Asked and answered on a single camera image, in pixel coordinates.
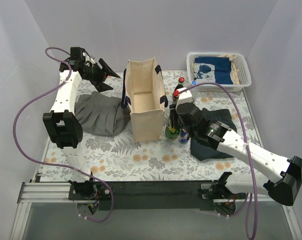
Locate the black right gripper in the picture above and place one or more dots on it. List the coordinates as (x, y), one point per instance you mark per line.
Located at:
(177, 120)

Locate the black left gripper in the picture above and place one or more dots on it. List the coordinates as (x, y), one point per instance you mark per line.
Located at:
(100, 75)

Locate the red tab drink can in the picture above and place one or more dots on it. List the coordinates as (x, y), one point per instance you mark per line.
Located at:
(183, 137)

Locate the green Perrier bottle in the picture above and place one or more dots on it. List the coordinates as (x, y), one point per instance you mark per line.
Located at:
(171, 133)

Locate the Pocari Sweat plastic bottle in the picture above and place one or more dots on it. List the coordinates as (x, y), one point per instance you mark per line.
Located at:
(194, 90)

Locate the dark cola bottle red cap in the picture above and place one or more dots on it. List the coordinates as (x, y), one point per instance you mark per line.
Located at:
(180, 84)

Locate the beige canvas tote bag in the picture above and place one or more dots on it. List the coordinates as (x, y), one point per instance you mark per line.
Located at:
(143, 93)

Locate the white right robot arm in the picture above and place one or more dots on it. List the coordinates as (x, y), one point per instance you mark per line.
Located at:
(273, 175)

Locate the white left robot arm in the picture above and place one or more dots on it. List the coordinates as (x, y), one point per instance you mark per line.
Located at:
(61, 124)

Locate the dark folded shorts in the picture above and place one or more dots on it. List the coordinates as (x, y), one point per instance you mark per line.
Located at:
(204, 153)

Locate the grey folded cloth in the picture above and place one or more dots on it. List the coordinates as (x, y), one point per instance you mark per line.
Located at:
(101, 115)

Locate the blue printed cloth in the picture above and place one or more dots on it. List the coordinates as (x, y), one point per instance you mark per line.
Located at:
(212, 69)

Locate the beige cloth in basket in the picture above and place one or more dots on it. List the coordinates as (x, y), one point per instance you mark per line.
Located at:
(234, 71)

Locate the white plastic basket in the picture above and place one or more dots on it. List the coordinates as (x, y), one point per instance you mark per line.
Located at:
(240, 63)

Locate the floral table mat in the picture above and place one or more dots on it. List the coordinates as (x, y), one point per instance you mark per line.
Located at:
(121, 158)

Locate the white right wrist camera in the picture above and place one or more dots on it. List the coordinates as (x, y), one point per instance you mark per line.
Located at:
(182, 96)

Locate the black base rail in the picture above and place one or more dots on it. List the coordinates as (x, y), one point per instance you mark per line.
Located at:
(138, 195)

